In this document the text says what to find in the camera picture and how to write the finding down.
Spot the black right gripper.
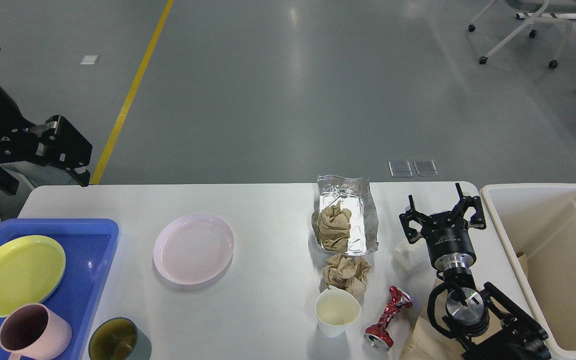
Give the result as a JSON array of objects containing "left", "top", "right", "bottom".
[{"left": 398, "top": 182, "right": 487, "bottom": 273}]

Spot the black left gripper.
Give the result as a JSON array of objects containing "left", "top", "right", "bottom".
[{"left": 0, "top": 86, "right": 93, "bottom": 196}]

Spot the pink mug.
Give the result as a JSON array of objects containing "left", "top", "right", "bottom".
[{"left": 0, "top": 303, "right": 73, "bottom": 360}]

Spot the pink plate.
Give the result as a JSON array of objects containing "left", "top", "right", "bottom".
[{"left": 153, "top": 213, "right": 234, "bottom": 286}]

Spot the grey green cup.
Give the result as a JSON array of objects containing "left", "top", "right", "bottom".
[{"left": 87, "top": 317, "right": 153, "bottom": 360}]

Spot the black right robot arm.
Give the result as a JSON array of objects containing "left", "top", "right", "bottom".
[{"left": 398, "top": 184, "right": 552, "bottom": 360}]

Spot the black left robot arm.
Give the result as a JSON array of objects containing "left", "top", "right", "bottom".
[{"left": 0, "top": 48, "right": 93, "bottom": 195}]

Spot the right floor socket plate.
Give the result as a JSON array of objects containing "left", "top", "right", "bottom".
[{"left": 413, "top": 160, "right": 439, "bottom": 177}]

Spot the floor socket plate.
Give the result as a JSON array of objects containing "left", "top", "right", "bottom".
[
  {"left": 413, "top": 160, "right": 439, "bottom": 177},
  {"left": 388, "top": 161, "right": 414, "bottom": 178}
]

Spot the left floor socket plate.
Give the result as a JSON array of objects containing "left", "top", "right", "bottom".
[{"left": 388, "top": 161, "right": 414, "bottom": 178}]

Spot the aluminium foil container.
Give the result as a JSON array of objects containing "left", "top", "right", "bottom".
[{"left": 314, "top": 174, "right": 379, "bottom": 256}]

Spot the crumpled brown paper ball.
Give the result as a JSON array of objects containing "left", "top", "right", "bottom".
[{"left": 321, "top": 254, "right": 371, "bottom": 298}]

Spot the crumpled brown paper in foil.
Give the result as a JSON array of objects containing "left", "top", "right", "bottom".
[{"left": 311, "top": 203, "right": 352, "bottom": 254}]

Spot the beige plastic bin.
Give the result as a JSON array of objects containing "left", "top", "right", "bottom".
[{"left": 480, "top": 183, "right": 576, "bottom": 360}]

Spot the blue plastic tray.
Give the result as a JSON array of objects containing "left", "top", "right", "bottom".
[{"left": 0, "top": 218, "right": 119, "bottom": 360}]

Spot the yellow plate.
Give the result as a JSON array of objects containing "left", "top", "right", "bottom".
[{"left": 0, "top": 235, "right": 67, "bottom": 318}]

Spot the white floor marker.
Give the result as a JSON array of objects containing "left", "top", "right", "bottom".
[{"left": 80, "top": 54, "right": 99, "bottom": 66}]

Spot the brown paper bag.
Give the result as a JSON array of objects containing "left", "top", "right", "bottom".
[{"left": 400, "top": 312, "right": 464, "bottom": 360}]

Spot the crushed red can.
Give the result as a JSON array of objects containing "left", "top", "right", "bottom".
[{"left": 363, "top": 285, "right": 414, "bottom": 352}]

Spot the white paper cup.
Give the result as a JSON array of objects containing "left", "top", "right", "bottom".
[{"left": 314, "top": 286, "right": 362, "bottom": 338}]

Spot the white chair base bar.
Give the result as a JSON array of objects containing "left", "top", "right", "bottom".
[{"left": 515, "top": 13, "right": 576, "bottom": 20}]

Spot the white office chair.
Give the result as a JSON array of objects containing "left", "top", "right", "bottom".
[{"left": 478, "top": 0, "right": 576, "bottom": 69}]

